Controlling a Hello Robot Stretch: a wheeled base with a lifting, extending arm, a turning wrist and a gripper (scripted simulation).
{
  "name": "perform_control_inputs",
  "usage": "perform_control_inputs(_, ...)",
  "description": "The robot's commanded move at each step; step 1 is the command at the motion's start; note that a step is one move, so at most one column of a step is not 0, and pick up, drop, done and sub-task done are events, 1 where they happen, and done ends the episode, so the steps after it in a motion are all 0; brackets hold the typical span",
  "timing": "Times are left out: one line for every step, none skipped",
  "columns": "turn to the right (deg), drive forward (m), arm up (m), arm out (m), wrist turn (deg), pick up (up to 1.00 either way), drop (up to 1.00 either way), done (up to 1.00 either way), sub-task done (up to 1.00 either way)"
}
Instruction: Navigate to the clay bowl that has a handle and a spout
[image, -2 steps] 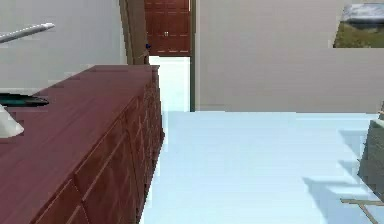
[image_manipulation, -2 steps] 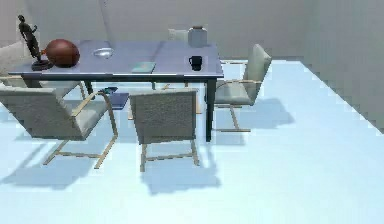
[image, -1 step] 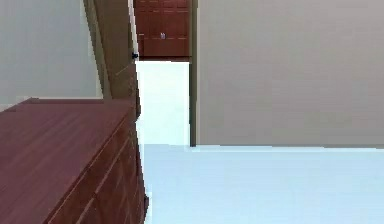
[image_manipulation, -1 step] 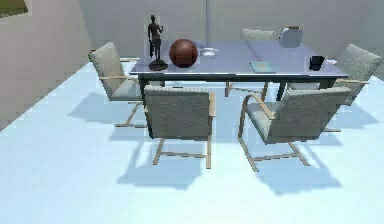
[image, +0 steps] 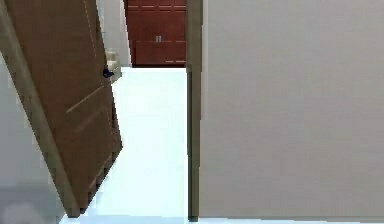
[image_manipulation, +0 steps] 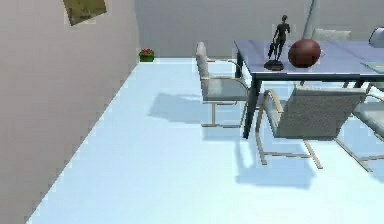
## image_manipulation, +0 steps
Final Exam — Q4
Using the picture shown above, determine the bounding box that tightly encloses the green box with red items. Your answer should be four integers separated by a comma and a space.
138, 48, 155, 63

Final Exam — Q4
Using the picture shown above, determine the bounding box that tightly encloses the dark human figure statue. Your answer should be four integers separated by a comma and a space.
263, 14, 291, 72

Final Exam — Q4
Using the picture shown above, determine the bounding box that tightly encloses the brown ball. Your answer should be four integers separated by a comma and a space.
287, 38, 322, 69

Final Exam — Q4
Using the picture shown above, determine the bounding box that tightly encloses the blue table with black legs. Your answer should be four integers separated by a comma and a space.
233, 39, 384, 140

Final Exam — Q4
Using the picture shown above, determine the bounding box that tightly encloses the pale green flat plate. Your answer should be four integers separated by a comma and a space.
360, 60, 384, 74

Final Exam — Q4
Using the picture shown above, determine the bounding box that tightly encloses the white rounded object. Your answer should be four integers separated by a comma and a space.
368, 27, 384, 48

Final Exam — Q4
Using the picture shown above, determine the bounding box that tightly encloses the grey chair with tan frame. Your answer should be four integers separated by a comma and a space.
195, 41, 251, 129
254, 85, 367, 170
334, 83, 384, 173

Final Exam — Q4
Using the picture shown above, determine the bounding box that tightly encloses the olive framed wall picture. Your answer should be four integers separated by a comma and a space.
62, 0, 108, 27

